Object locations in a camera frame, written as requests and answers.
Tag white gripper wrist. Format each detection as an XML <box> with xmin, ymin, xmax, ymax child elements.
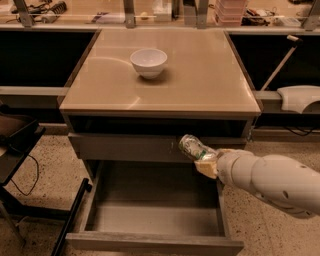
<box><xmin>195</xmin><ymin>148</ymin><xmax>254</xmax><ymax>187</ymax></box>

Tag silver green 7up can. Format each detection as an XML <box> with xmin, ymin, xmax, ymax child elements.
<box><xmin>178</xmin><ymin>134</ymin><xmax>218</xmax><ymax>161</ymax></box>

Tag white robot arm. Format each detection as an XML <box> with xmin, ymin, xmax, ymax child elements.
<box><xmin>194</xmin><ymin>149</ymin><xmax>320</xmax><ymax>219</ymax></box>

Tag open grey middle drawer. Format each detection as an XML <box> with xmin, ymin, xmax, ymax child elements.
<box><xmin>67</xmin><ymin>161</ymin><xmax>244</xmax><ymax>256</ymax></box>

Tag grey drawer cabinet with counter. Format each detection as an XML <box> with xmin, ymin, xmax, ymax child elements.
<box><xmin>60</xmin><ymin>28</ymin><xmax>261</xmax><ymax>177</ymax></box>

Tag closed grey top drawer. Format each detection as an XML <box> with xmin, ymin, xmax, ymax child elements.
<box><xmin>67</xmin><ymin>132</ymin><xmax>247</xmax><ymax>164</ymax></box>

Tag white curved shell part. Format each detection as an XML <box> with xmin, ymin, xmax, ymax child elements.
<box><xmin>277</xmin><ymin>85</ymin><xmax>320</xmax><ymax>114</ymax></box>

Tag white ceramic bowl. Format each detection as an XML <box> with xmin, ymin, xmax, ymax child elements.
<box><xmin>130</xmin><ymin>48</ymin><xmax>168</xmax><ymax>79</ymax></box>

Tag white stick with dark tip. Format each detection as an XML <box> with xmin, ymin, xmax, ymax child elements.
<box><xmin>261</xmin><ymin>35</ymin><xmax>303</xmax><ymax>91</ymax></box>

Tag pink stacked plastic trays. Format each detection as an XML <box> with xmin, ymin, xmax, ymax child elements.
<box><xmin>214</xmin><ymin>0</ymin><xmax>247</xmax><ymax>27</ymax></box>

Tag black cart on left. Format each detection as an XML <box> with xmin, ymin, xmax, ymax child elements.
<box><xmin>0</xmin><ymin>103</ymin><xmax>92</xmax><ymax>256</ymax></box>

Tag black tool on shelf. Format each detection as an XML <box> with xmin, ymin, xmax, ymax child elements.
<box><xmin>11</xmin><ymin>0</ymin><xmax>67</xmax><ymax>23</ymax></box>

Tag grey metal railing frame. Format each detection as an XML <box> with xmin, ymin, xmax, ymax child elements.
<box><xmin>0</xmin><ymin>0</ymin><xmax>320</xmax><ymax>34</ymax></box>

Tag black cable on floor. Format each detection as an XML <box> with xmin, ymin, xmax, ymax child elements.
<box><xmin>9</xmin><ymin>153</ymin><xmax>40</xmax><ymax>197</ymax></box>

